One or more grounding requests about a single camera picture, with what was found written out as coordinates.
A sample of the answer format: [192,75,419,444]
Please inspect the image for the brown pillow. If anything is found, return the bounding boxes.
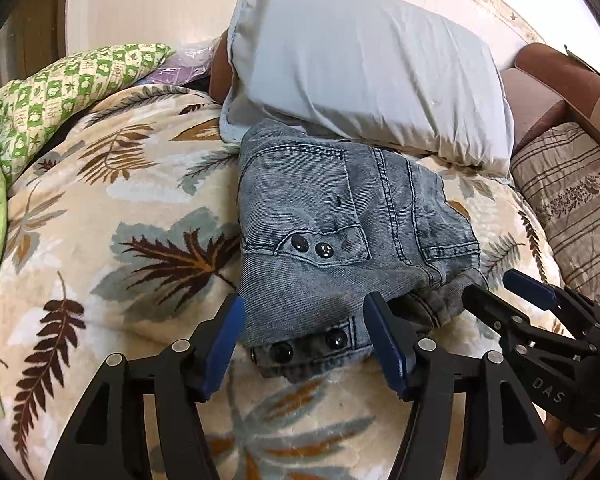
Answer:
[207,27,238,103]

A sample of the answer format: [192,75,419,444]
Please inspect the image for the striped beige cushion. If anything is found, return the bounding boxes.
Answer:
[509,121,600,318]

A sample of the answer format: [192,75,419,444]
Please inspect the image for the green patterned pillow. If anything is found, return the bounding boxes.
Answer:
[0,43,177,181]

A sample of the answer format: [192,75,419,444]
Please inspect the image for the light blue pillow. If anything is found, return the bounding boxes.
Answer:
[219,0,515,178]

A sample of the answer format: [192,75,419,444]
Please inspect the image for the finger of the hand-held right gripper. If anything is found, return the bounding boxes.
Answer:
[461,284,536,356]
[502,268,600,333]

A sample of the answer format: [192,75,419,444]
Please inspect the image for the person's right hand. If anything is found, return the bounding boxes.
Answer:
[542,407,600,466]

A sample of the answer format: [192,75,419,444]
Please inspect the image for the grey denim pants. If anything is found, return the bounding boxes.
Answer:
[236,119,490,386]

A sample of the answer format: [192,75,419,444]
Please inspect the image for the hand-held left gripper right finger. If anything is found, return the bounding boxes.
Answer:
[362,291,566,480]

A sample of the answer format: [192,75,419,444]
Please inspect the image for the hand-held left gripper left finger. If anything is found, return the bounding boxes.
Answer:
[44,292,246,480]

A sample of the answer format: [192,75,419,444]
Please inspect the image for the leaf print blanket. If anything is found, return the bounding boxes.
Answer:
[0,85,566,480]

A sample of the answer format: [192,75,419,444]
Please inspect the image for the purple plastic bag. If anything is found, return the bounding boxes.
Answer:
[140,42,221,86]

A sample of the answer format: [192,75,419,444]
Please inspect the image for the brown wooden cabinet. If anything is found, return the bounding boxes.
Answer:
[5,0,68,91]

